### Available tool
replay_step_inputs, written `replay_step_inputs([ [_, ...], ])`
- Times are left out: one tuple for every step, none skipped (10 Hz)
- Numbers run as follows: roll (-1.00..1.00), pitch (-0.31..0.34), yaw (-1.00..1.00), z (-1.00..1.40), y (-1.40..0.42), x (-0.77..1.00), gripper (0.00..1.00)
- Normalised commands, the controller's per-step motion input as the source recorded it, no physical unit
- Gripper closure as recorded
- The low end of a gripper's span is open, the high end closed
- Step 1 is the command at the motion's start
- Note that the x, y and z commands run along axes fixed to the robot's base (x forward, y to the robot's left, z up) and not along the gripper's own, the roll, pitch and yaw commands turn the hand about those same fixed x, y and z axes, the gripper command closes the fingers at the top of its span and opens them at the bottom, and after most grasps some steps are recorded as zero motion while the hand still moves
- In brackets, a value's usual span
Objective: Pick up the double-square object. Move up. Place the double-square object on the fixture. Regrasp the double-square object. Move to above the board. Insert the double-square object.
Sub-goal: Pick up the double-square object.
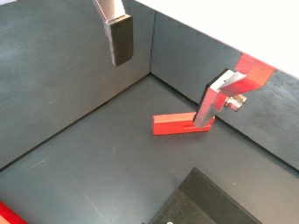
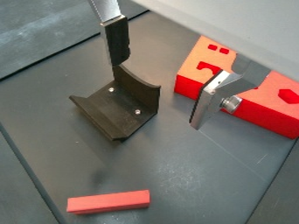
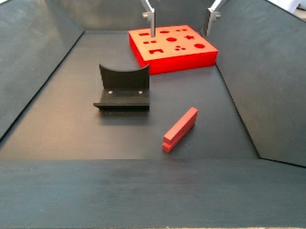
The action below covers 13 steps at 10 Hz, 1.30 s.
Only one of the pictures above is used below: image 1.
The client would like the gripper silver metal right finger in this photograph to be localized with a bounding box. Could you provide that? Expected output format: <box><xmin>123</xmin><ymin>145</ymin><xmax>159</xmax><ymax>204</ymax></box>
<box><xmin>192</xmin><ymin>53</ymin><xmax>276</xmax><ymax>129</ymax></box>

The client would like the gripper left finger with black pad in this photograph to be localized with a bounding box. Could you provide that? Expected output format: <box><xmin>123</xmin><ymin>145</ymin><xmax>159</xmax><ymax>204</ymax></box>
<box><xmin>92</xmin><ymin>0</ymin><xmax>133</xmax><ymax>67</ymax></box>

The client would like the red double-square peg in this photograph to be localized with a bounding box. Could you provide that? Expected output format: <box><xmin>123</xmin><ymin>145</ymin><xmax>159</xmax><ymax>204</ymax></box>
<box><xmin>152</xmin><ymin>112</ymin><xmax>215</xmax><ymax>136</ymax></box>

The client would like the red shape-sorting board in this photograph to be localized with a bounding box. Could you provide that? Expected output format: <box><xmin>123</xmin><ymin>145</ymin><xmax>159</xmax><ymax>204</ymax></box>
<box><xmin>0</xmin><ymin>201</ymin><xmax>26</xmax><ymax>224</ymax></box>

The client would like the black curved holder stand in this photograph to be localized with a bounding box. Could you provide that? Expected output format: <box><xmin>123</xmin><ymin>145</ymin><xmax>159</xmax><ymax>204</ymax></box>
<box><xmin>148</xmin><ymin>167</ymin><xmax>263</xmax><ymax>224</ymax></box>

